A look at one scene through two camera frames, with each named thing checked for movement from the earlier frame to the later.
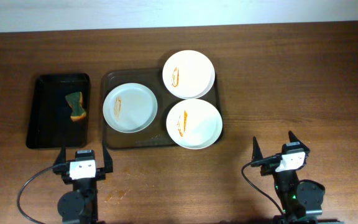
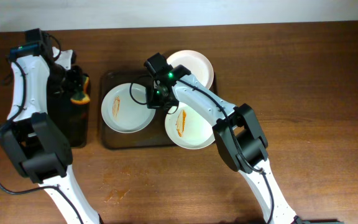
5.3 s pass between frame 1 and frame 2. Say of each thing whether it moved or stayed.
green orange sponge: moved
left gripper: moved
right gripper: moved
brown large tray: stayed
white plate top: stayed
